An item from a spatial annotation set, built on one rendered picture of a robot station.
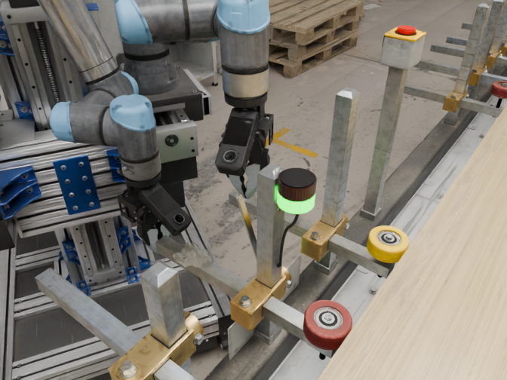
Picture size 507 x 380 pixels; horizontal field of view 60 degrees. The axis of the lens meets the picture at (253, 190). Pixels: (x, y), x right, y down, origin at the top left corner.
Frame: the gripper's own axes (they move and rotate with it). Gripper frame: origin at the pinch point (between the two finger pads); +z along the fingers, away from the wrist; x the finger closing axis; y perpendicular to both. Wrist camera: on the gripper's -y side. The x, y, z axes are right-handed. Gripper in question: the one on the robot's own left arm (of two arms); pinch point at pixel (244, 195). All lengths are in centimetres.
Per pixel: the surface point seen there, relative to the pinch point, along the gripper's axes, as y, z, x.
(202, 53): 282, 83, 130
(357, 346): -18.5, 11.4, -24.3
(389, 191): 55, 33, -29
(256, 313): -13.8, 15.5, -6.1
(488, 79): 127, 22, -62
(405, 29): 42, -20, -24
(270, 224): -7.6, -0.8, -6.9
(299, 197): -9.8, -9.4, -12.0
